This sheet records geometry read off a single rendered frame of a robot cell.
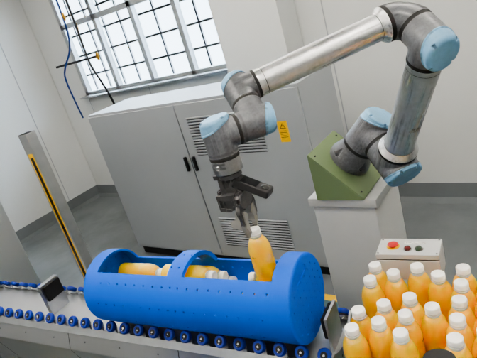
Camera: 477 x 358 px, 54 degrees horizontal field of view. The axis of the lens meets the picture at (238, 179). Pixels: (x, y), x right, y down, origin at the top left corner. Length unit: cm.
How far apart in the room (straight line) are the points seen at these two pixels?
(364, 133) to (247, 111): 77
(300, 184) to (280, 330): 187
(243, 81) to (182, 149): 233
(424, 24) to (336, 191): 84
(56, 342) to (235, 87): 144
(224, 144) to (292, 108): 173
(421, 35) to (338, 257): 115
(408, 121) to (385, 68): 238
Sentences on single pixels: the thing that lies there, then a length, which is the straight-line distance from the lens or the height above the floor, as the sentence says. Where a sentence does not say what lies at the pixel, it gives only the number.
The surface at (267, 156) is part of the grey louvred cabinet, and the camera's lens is 325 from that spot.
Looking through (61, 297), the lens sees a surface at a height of 97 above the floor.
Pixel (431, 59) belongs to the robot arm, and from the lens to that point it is 149.
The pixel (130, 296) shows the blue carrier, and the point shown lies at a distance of 177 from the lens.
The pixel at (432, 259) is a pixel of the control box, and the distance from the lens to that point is 163.
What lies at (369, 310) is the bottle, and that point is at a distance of 157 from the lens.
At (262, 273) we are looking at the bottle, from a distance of 148.
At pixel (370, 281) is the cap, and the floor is 111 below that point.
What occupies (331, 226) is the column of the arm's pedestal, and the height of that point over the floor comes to 95.
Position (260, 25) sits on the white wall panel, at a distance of 413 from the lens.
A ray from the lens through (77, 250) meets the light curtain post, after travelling 262.
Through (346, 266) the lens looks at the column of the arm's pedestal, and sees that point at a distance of 229.
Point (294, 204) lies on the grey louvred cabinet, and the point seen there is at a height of 61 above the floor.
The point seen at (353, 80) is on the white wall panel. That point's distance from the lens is 420.
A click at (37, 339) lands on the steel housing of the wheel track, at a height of 86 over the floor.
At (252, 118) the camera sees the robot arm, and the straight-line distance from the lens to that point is 133.
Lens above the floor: 199
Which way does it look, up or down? 20 degrees down
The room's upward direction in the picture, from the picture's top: 17 degrees counter-clockwise
